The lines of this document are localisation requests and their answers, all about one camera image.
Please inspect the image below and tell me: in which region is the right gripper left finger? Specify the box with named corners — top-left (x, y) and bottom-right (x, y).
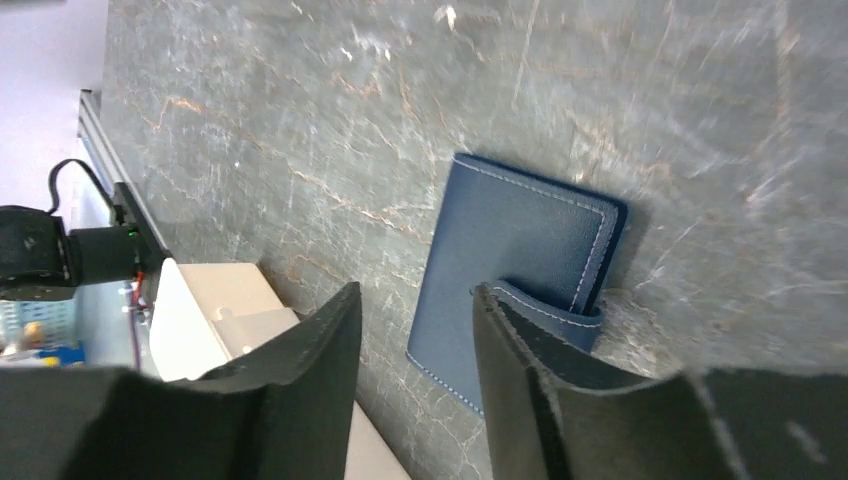
top-left (1, 282), bottom-right (362, 479)

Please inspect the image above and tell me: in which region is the colourful box behind table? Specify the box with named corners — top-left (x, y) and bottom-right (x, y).
top-left (1, 299), bottom-right (86, 368)

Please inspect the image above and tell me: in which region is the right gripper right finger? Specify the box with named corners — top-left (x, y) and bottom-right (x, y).
top-left (473, 284), bottom-right (847, 479)

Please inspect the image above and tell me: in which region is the white plastic tray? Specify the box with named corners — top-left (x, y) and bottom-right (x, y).
top-left (148, 258), bottom-right (412, 480)

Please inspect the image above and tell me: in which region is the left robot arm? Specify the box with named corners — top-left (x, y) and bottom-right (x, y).
top-left (1, 159), bottom-right (171, 302)

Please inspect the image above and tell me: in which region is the navy blue card holder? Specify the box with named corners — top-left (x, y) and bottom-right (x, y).
top-left (407, 153), bottom-right (629, 413)

